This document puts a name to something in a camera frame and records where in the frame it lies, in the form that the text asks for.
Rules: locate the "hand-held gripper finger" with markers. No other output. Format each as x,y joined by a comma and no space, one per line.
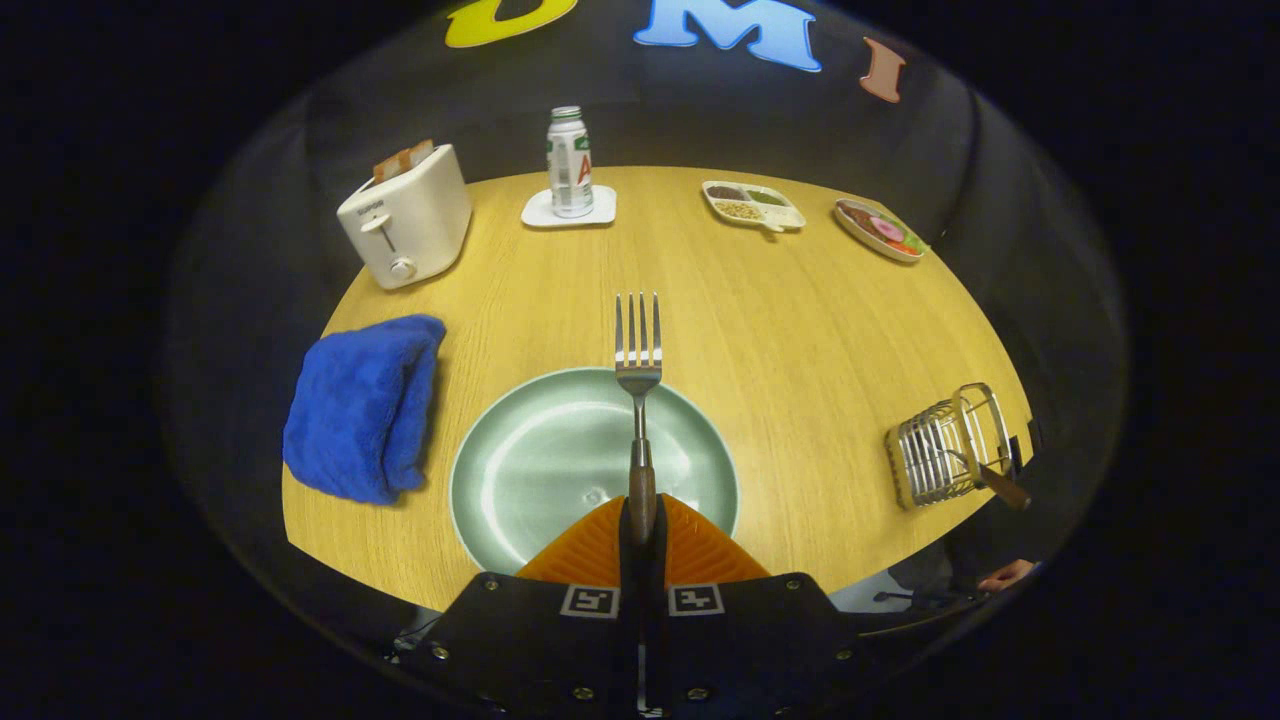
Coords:
630,580
652,590

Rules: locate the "pale green plate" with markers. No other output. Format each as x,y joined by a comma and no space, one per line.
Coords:
540,470

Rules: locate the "blue folded towel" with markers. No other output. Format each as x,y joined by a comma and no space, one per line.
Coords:
360,410

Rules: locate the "white square coaster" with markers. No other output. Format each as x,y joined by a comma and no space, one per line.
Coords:
537,212

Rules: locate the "white divided snack dish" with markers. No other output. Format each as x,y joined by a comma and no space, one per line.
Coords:
742,207

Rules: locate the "white drink bottle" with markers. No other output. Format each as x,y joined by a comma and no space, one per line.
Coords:
569,170

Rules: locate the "white toaster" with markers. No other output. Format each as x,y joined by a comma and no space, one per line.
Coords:
415,225

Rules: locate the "plate of salad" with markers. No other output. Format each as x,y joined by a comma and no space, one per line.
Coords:
880,230

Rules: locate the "toast slice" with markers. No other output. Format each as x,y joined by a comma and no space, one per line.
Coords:
422,153
392,165

